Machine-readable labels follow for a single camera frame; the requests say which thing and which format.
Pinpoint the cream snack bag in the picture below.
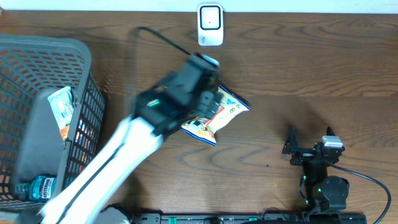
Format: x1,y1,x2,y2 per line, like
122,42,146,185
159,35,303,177
181,84,251,146

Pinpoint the light green wet wipes pack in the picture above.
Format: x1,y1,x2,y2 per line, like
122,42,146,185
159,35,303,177
47,86,74,130

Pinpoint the small orange snack packet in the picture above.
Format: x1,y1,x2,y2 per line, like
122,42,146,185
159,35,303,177
60,125,70,141

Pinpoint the teal Listerine mouthwash bottle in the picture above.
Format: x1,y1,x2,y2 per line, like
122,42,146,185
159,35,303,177
14,175,57,202

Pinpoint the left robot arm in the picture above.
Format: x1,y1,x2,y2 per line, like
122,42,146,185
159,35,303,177
39,53,221,223

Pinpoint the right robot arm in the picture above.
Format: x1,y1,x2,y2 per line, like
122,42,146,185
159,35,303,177
282,126,349,213

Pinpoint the white barcode scanner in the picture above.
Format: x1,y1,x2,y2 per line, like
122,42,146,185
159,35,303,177
197,3,224,46

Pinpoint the grey plastic shopping basket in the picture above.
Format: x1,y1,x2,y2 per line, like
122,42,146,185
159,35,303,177
1,34,105,217

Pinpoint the black left camera cable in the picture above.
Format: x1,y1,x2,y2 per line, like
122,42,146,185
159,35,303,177
135,26,193,57

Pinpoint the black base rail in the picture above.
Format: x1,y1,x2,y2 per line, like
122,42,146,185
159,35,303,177
94,204,367,224

